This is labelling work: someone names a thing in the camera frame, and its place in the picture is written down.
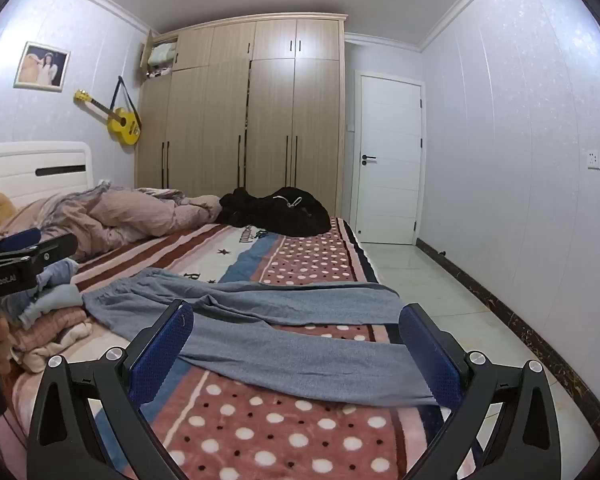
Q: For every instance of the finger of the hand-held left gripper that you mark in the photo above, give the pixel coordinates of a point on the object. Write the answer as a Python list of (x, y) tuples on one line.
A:
[(22, 237), (55, 250)]

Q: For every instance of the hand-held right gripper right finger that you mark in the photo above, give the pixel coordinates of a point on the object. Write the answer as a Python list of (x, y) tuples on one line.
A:
[(430, 360)]

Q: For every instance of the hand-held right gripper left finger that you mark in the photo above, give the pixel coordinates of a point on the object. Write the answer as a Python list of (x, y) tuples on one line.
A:
[(162, 355)]

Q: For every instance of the blue-grey pants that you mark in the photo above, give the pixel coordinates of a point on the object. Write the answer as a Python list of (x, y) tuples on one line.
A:
[(290, 360)]

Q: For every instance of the light blue garment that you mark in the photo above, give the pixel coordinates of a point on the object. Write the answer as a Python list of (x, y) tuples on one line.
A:
[(55, 300)]

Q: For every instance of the pink checked garment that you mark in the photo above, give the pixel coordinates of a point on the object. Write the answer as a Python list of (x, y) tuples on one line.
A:
[(55, 327)]

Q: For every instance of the pink quilt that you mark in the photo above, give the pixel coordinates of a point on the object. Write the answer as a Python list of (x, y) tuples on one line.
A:
[(130, 220)]

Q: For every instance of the white headboard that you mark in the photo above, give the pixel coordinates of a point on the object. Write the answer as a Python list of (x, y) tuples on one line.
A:
[(30, 155)]

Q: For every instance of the cream garment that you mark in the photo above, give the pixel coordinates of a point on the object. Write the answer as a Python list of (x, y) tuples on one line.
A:
[(65, 347)]

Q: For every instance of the dark marble baseboard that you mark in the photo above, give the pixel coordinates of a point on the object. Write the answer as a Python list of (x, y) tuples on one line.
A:
[(520, 320)]

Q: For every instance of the printed striped dotted blanket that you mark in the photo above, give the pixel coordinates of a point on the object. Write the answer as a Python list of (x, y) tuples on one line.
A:
[(280, 430)]

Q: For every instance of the yellow guitar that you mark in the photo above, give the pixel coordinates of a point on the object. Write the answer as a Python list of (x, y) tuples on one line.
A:
[(122, 125)]

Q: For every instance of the black clothes heap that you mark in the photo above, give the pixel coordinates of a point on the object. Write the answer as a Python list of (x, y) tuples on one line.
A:
[(275, 215)]

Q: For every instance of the white door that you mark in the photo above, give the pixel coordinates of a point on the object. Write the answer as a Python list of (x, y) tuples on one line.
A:
[(390, 160)]

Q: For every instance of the folded clothes in wardrobe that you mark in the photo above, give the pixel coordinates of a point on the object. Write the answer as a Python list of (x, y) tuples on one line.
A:
[(161, 57)]

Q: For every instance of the wooden wardrobe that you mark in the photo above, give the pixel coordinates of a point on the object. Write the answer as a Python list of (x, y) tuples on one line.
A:
[(280, 125)]

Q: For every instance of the framed wall picture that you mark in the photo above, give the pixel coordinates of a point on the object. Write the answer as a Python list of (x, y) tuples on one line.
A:
[(42, 66)]

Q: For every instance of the white wall socket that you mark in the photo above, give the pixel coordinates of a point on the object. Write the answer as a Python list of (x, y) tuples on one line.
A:
[(599, 159)]

